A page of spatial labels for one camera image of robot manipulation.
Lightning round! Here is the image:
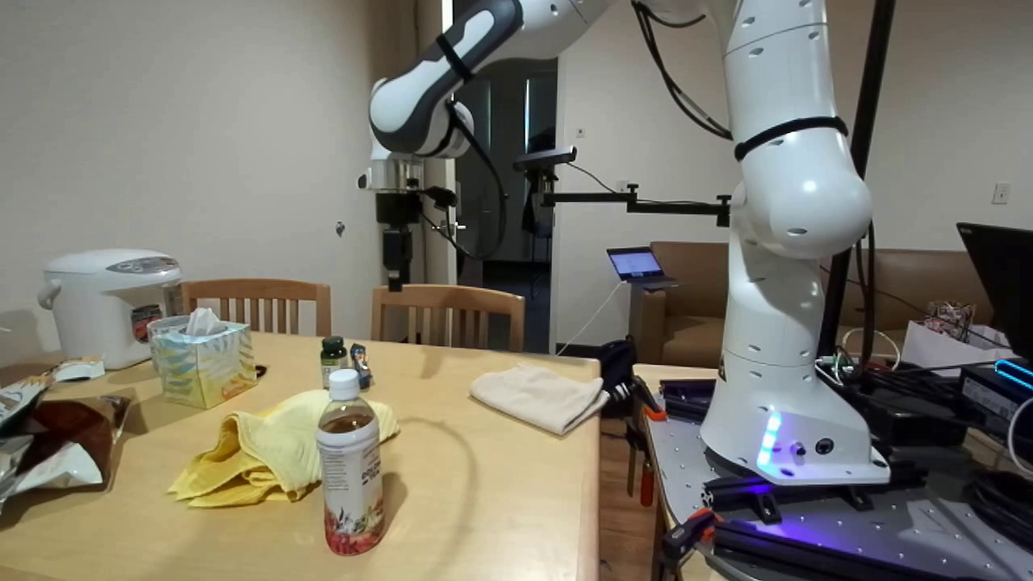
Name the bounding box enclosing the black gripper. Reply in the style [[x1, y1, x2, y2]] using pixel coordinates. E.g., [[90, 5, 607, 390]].
[[370, 185, 437, 292]]

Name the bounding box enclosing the tall tea bottle white cap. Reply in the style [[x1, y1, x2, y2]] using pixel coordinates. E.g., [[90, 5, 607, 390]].
[[312, 368, 387, 558]]

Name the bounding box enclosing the wooden chair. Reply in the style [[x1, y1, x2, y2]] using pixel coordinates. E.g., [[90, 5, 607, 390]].
[[369, 279, 529, 355], [173, 277, 334, 339]]

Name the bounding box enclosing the beige folded cloth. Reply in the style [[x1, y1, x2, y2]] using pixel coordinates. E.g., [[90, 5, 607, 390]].
[[469, 364, 613, 438]]

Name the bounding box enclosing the patterned tissue box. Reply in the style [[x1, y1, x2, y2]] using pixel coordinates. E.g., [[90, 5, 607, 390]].
[[145, 306, 261, 409]]

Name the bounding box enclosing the small laptop blue screen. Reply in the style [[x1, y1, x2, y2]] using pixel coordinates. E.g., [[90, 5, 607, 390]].
[[602, 246, 678, 290]]

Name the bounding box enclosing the yellow cloth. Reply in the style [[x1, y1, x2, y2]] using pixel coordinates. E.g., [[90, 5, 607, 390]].
[[165, 386, 402, 510]]

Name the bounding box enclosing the brown sofa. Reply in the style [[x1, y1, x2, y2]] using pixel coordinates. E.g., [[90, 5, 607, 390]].
[[629, 239, 1001, 368]]

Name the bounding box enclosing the white electric water pot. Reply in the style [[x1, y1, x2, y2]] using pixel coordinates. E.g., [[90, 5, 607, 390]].
[[35, 248, 187, 372]]

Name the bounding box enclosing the brown snack bag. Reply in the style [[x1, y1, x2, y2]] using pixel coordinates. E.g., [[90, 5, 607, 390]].
[[0, 390, 138, 510]]

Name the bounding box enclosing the silver snack bag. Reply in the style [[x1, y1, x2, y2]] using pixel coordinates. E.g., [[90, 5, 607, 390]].
[[0, 372, 50, 434]]

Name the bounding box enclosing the black vertical pole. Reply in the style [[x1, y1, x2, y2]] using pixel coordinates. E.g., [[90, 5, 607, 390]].
[[815, 0, 898, 360]]

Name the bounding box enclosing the black monitor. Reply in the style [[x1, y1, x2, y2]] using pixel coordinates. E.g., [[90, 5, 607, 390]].
[[951, 218, 1033, 368]]

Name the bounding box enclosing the blue-lit black computer box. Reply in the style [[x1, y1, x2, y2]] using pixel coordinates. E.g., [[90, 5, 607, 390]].
[[954, 355, 1033, 434]]

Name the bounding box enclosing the black camera on boom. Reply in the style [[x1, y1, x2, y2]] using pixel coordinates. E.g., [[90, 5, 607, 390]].
[[513, 146, 737, 236]]

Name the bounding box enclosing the black clamp orange handle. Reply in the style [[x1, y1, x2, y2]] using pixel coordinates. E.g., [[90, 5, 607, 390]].
[[598, 334, 672, 510]]

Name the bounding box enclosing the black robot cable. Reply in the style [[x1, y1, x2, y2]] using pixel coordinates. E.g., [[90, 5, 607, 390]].
[[625, 0, 749, 146]]

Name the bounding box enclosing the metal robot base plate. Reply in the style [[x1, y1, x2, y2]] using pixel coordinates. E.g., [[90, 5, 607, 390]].
[[643, 375, 1033, 581]]

